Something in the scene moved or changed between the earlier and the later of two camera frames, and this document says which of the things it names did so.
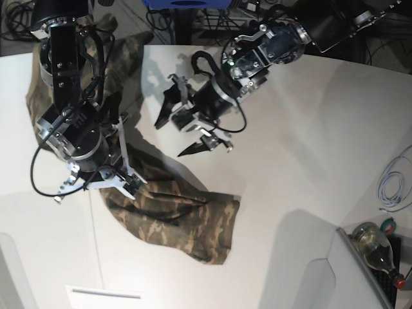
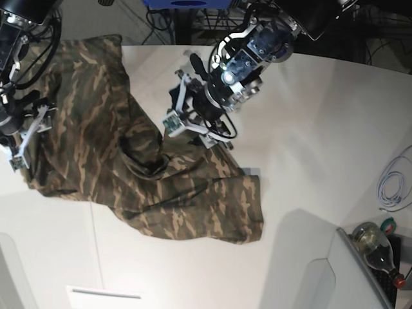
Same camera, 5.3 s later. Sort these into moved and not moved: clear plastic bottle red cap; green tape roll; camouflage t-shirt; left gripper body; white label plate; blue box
Moved: camouflage t-shirt; left gripper body
Not moved: blue box; white label plate; green tape roll; clear plastic bottle red cap
